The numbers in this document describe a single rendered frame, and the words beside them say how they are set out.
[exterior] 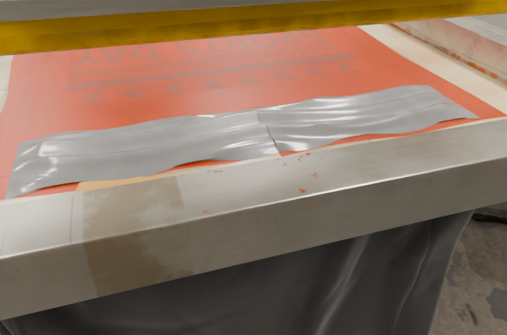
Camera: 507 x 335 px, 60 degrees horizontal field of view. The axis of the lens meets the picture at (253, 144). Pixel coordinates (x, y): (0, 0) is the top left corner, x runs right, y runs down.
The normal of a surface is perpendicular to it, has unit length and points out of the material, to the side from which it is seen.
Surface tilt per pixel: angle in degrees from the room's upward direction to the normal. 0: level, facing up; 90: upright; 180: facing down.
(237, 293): 93
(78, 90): 0
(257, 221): 90
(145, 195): 0
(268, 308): 93
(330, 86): 0
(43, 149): 33
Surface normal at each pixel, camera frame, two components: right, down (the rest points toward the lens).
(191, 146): 0.25, -0.45
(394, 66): 0.01, -0.85
